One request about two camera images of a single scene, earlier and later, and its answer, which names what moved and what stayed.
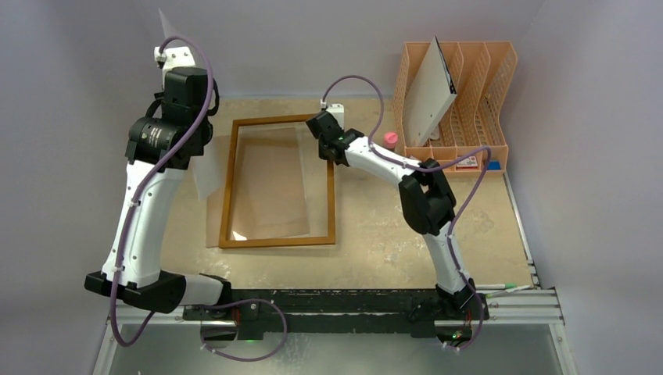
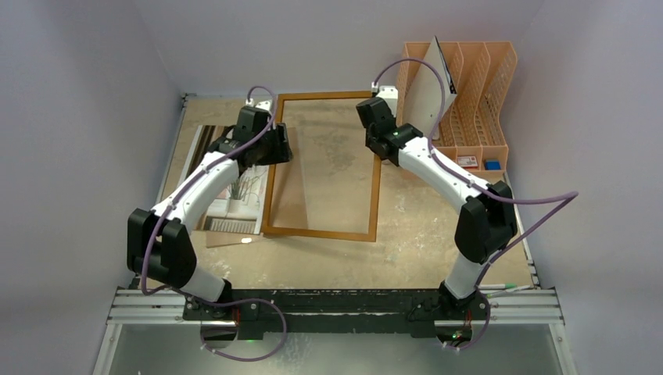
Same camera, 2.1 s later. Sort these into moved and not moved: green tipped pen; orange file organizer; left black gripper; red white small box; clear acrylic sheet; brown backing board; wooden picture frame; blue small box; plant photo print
Moved: wooden picture frame; clear acrylic sheet; left black gripper; plant photo print; brown backing board
Not moved: green tipped pen; blue small box; red white small box; orange file organizer
